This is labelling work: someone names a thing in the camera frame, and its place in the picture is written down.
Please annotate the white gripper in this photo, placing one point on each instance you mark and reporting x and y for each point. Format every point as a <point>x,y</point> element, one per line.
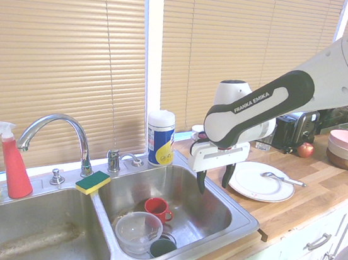
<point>209,156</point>

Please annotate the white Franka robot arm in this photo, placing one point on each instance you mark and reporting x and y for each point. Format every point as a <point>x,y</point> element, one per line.
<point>259,108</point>

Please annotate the stainless steel double sink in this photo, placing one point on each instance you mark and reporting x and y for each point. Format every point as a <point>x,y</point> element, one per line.
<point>209,204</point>

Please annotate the chrome sink knob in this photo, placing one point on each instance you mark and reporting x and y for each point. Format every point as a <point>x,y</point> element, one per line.
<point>57,178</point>

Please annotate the white dinner plate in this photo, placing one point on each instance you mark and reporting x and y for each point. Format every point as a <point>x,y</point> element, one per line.
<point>249,185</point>

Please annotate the small white cup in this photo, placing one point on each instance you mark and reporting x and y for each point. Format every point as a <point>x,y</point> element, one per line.
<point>197,129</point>

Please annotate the clear drinking glass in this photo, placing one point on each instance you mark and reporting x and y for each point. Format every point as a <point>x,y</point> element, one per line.
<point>264,145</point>

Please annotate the red mug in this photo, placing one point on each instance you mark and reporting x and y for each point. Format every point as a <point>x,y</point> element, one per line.
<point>155,207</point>

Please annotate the white blue wipes canister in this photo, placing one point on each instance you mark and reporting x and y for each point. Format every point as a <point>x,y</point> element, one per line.
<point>160,138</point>

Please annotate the dark green cup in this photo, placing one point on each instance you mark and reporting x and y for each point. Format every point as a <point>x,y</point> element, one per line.
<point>162,249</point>

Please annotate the red apple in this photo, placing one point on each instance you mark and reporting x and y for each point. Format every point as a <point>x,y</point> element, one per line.
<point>305,150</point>

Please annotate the clear plastic bowl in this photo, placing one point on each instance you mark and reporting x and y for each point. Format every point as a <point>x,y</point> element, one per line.
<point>135,236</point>

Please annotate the black toaster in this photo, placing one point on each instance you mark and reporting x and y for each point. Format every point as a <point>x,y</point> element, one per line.
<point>301,126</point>

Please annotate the yellow green sponge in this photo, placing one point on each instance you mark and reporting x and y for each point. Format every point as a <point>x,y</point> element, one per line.
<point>93,182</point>

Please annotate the chrome gooseneck faucet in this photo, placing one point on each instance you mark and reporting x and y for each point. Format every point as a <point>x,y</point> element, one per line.
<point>76,125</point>

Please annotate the wide tan window blind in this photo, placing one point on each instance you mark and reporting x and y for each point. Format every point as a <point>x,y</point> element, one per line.
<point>59,59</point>

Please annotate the red spray bottle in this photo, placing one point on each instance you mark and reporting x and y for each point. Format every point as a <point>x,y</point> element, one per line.
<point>16,174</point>

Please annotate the white window frame post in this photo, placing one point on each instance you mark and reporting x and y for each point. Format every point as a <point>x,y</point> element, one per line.
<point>150,54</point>

